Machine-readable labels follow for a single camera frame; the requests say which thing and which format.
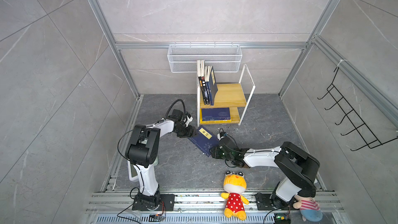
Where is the yellow cartoon book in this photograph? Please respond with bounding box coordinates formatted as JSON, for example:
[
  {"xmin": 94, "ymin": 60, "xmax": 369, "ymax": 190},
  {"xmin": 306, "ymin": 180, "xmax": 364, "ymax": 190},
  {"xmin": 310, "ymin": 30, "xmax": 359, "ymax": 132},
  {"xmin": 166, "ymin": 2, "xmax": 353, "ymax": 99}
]
[{"xmin": 199, "ymin": 107, "xmax": 232, "ymax": 125}]

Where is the black wire hook rack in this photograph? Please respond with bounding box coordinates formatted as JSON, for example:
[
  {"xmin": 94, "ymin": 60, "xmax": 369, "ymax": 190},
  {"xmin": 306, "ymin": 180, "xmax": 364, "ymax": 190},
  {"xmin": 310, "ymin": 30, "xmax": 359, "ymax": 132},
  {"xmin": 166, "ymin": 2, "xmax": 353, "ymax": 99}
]
[{"xmin": 317, "ymin": 67, "xmax": 398, "ymax": 151}]

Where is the black wolf cover book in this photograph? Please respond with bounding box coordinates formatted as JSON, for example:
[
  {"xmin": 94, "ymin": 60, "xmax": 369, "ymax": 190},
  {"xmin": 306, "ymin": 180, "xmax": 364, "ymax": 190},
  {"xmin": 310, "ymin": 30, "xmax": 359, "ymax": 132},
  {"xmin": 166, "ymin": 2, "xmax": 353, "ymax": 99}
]
[{"xmin": 201, "ymin": 60, "xmax": 210, "ymax": 105}]

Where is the blue book Lunyu label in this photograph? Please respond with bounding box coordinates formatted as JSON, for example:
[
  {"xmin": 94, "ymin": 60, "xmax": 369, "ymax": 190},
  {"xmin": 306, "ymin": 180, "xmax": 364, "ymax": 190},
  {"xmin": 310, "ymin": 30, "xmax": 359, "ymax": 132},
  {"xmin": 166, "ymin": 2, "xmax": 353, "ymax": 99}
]
[{"xmin": 209, "ymin": 66, "xmax": 218, "ymax": 104}]

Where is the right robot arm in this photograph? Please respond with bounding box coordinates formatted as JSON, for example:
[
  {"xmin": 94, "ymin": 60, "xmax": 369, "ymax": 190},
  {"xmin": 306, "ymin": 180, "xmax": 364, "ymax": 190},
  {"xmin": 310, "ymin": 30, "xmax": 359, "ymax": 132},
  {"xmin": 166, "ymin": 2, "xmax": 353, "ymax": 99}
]
[{"xmin": 210, "ymin": 135, "xmax": 320, "ymax": 208}]

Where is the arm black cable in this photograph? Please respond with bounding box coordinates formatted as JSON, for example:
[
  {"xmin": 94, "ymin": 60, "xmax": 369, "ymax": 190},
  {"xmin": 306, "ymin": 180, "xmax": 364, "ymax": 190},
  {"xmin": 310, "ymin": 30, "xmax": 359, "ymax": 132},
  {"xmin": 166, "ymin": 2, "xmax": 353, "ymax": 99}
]
[
  {"xmin": 117, "ymin": 99, "xmax": 187, "ymax": 162},
  {"xmin": 217, "ymin": 127, "xmax": 282, "ymax": 169}
]

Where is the striped plush doll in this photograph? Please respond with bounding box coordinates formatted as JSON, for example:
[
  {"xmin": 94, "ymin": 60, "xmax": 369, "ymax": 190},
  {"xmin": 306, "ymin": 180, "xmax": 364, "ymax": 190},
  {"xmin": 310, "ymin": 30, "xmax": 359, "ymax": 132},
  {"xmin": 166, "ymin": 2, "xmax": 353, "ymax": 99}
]
[{"xmin": 293, "ymin": 194, "xmax": 323, "ymax": 222}]

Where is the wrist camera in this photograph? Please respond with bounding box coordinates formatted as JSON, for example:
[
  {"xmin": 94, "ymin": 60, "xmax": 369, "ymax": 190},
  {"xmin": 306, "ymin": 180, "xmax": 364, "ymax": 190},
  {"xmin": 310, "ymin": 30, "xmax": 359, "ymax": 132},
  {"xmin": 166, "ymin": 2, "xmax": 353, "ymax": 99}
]
[
  {"xmin": 217, "ymin": 132, "xmax": 227, "ymax": 140},
  {"xmin": 183, "ymin": 113, "xmax": 193, "ymax": 126}
]

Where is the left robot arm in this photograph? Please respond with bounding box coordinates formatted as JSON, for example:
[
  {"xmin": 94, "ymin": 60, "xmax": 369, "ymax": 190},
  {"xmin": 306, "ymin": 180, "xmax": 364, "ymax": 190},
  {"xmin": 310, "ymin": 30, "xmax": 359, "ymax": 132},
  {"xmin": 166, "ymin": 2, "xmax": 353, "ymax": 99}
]
[{"xmin": 125, "ymin": 110, "xmax": 196, "ymax": 210}]

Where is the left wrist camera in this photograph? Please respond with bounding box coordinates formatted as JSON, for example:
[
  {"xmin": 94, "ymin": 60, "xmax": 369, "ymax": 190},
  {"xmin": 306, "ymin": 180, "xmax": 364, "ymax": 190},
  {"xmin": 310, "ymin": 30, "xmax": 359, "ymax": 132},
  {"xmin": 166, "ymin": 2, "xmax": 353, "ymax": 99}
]
[{"xmin": 183, "ymin": 113, "xmax": 193, "ymax": 126}]

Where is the blue book hidden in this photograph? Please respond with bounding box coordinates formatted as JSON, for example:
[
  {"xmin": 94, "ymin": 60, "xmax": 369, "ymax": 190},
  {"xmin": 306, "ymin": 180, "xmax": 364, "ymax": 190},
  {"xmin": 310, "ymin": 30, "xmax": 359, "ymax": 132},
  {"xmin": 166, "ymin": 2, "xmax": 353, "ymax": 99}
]
[{"xmin": 201, "ymin": 107, "xmax": 231, "ymax": 121}]

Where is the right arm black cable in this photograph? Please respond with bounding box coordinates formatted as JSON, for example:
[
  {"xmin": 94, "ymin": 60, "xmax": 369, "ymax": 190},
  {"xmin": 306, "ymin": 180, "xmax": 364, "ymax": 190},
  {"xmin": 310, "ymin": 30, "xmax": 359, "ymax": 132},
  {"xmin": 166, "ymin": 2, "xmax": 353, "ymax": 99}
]
[{"xmin": 217, "ymin": 127, "xmax": 282, "ymax": 169}]

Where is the blue book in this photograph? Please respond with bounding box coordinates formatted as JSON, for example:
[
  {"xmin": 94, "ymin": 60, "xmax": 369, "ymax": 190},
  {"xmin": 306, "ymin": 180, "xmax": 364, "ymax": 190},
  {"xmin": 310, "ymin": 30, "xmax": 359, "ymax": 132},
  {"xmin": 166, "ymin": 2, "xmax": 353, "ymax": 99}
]
[
  {"xmin": 204, "ymin": 66, "xmax": 214, "ymax": 105},
  {"xmin": 188, "ymin": 125, "xmax": 219, "ymax": 157}
]

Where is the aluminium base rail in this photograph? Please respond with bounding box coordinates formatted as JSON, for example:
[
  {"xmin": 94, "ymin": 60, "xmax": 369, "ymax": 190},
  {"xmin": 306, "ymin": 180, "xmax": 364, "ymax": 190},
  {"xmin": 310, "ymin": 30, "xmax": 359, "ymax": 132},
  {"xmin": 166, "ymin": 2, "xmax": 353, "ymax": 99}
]
[{"xmin": 83, "ymin": 189, "xmax": 346, "ymax": 224}]

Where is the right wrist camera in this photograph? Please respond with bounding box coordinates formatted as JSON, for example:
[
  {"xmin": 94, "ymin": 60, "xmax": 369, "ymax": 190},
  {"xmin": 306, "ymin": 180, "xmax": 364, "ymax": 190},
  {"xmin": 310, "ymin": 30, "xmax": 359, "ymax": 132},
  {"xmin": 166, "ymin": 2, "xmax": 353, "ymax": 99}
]
[{"xmin": 217, "ymin": 132, "xmax": 227, "ymax": 140}]

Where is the yellow plush toy red dress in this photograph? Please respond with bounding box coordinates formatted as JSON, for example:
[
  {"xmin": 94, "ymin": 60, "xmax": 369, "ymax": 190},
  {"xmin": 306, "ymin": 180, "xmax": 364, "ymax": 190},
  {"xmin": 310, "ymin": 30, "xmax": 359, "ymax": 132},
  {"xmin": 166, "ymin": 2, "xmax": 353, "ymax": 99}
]
[{"xmin": 221, "ymin": 171, "xmax": 249, "ymax": 221}]

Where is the white wooden two-tier shelf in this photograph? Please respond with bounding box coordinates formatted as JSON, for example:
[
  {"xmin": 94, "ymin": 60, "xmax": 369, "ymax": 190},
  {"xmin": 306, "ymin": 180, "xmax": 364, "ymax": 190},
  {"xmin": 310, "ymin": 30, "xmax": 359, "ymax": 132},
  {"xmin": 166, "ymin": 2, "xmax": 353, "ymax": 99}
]
[{"xmin": 197, "ymin": 64, "xmax": 256, "ymax": 126}]

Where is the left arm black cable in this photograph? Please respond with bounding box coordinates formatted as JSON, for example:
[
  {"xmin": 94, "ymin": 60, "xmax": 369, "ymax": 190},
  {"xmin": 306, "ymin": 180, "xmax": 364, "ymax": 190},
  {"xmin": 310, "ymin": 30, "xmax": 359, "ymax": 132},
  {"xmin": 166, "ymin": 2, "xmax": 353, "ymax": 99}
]
[{"xmin": 117, "ymin": 99, "xmax": 187, "ymax": 162}]

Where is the white thermometer display device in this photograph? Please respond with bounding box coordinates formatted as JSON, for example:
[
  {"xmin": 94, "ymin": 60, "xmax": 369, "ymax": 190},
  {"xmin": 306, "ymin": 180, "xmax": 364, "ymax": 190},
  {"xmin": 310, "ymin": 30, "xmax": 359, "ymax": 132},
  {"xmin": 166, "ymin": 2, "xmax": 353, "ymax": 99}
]
[{"xmin": 127, "ymin": 161, "xmax": 139, "ymax": 182}]

